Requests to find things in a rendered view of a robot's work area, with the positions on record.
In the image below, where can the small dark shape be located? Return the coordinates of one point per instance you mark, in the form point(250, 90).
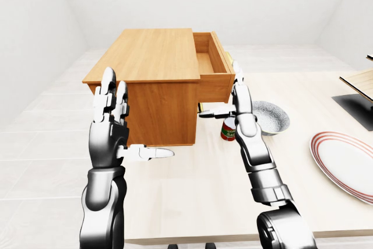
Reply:
point(209, 246)

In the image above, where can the white plate with red rings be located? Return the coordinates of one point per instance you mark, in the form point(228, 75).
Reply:
point(344, 161)

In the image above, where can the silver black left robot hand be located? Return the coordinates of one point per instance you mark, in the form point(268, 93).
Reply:
point(103, 144)

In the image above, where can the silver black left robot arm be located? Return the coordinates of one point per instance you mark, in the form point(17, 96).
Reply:
point(99, 208)

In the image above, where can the red green printed tin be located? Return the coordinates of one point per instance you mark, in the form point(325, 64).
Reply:
point(228, 132)

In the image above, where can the grey patterned bowl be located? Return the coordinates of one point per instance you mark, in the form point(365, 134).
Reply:
point(274, 117)

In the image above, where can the wooden drawer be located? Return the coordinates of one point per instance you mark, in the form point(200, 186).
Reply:
point(214, 88)

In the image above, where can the wooden cabinet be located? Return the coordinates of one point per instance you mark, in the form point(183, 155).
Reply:
point(145, 56)

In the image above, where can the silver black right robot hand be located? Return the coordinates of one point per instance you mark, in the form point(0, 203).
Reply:
point(242, 101)

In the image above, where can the wooden slat tray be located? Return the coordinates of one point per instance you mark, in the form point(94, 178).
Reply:
point(361, 81)

